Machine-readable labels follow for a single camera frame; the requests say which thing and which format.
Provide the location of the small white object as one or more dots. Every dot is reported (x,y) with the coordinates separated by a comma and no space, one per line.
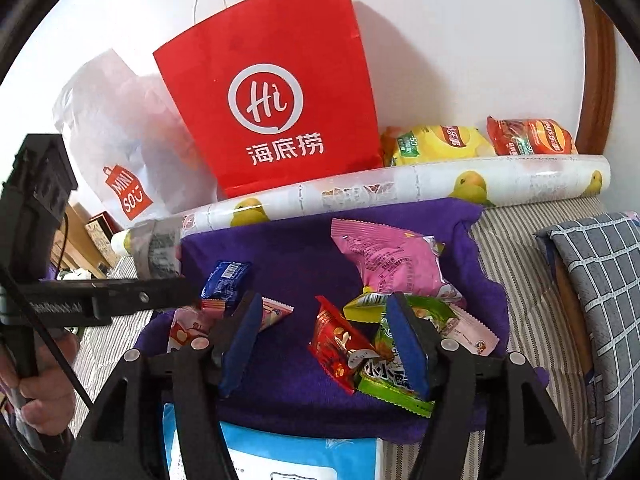
(75,274)

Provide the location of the white plastic bag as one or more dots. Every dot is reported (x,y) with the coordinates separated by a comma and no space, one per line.
(125,125)

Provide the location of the wooden furniture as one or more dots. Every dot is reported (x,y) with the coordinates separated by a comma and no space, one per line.
(75,230)

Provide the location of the orange chips bag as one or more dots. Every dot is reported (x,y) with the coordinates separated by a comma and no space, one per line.
(540,137)

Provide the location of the blue snack packet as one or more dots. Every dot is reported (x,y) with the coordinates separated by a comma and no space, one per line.
(225,280)

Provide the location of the pale pink snack packet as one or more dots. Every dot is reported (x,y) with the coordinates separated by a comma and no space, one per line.
(475,335)

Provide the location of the pink white snack packet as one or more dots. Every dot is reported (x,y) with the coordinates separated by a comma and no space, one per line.
(275,312)

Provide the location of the person's left hand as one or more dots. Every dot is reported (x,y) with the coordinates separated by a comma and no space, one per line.
(55,385)

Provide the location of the wooden door frame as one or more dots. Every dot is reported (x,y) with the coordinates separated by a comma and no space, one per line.
(597,85)

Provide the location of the yellow green snack packet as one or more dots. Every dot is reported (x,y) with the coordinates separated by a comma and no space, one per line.
(365,305)

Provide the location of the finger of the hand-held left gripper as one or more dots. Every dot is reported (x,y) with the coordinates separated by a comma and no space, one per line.
(140,294)

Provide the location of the purple towel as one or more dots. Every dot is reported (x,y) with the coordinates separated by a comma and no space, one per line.
(290,260)

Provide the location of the brown box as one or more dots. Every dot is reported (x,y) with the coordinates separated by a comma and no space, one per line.
(100,240)

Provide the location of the red paper bag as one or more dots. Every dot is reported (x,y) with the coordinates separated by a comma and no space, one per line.
(280,60)

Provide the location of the yellow chips bag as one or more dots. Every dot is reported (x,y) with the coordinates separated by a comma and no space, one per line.
(440,147)

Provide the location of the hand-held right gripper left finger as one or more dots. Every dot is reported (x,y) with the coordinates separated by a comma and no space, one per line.
(240,345)

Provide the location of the grey printed packet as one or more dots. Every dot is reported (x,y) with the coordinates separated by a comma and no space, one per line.
(157,250)

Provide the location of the grey checked pillow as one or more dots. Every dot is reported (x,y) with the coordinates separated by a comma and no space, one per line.
(600,280)

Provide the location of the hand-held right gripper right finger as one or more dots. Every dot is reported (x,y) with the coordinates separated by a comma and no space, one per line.
(405,345)

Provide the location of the fruit print rolled mat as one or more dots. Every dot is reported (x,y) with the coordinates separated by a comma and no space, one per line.
(400,180)

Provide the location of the striped bed sheet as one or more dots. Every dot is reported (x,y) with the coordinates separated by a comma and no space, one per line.
(510,260)

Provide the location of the red white snack packet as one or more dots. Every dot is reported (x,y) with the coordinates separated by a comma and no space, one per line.
(185,330)

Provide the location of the light blue white package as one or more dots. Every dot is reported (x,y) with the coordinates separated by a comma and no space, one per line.
(300,455)

